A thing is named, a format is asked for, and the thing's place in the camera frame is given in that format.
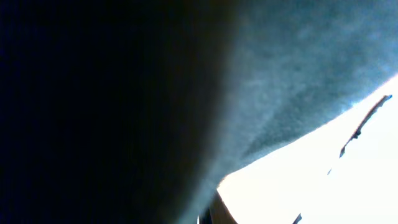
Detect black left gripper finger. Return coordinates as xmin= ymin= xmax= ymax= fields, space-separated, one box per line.
xmin=198 ymin=191 xmax=238 ymax=224

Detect black shorts with mesh lining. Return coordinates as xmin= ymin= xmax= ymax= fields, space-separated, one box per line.
xmin=1 ymin=0 xmax=397 ymax=223

